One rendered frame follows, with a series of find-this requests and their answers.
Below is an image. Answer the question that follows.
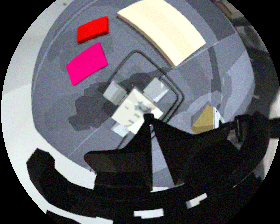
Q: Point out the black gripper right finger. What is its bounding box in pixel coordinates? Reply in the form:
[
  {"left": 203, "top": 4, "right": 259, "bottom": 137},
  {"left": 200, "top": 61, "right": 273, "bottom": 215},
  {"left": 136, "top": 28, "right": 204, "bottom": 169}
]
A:
[{"left": 152, "top": 117, "right": 231, "bottom": 186}]

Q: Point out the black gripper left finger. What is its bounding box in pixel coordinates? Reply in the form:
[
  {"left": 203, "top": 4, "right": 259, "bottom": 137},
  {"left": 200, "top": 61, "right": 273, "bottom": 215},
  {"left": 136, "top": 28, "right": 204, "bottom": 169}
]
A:
[{"left": 84, "top": 118, "right": 154, "bottom": 191}]

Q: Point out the pink flat rectangular pad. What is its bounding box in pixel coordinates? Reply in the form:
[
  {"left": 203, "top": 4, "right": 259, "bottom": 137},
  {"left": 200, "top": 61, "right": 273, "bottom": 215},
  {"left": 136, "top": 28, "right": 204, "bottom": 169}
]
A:
[{"left": 66, "top": 42, "right": 109, "bottom": 86}]

